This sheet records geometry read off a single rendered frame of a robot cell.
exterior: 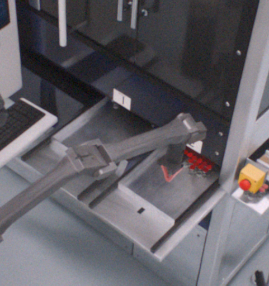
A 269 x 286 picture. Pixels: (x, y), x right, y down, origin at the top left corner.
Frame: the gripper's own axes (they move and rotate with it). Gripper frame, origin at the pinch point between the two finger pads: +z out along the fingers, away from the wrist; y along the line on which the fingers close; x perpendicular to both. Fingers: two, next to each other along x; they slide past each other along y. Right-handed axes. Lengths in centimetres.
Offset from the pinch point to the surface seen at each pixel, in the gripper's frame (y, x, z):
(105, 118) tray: 27, 48, 16
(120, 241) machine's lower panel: 42, 37, 89
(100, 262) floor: 36, 42, 104
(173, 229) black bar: -0.3, -6.9, 18.9
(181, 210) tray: 10.0, -3.3, 18.8
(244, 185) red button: 22.6, -18.0, 3.9
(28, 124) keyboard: 10, 73, 25
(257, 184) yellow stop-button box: 25.8, -21.3, 2.9
